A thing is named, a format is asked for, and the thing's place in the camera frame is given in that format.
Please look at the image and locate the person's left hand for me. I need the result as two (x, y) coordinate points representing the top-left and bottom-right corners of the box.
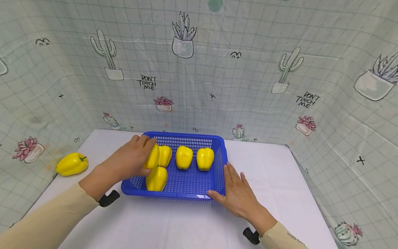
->
(101, 134), (158, 190)

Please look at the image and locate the person's right hand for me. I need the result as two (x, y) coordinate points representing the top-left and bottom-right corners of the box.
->
(206, 162), (278, 236)

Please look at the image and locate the yellow bell pepper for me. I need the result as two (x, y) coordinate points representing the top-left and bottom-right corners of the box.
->
(143, 143), (160, 170)
(196, 148), (215, 171)
(145, 166), (168, 192)
(158, 145), (172, 168)
(56, 153), (88, 176)
(175, 146), (193, 170)

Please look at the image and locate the blue plastic basket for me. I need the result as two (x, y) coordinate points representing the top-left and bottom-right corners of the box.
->
(121, 131), (228, 200)

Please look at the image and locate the person's right forearm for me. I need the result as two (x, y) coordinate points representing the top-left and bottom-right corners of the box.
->
(253, 212), (310, 249)

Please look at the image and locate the person's left forearm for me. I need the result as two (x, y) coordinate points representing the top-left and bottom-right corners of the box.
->
(0, 165), (110, 249)

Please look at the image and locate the black wrist band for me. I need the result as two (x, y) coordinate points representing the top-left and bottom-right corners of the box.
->
(98, 190), (121, 208)
(243, 227), (260, 245)

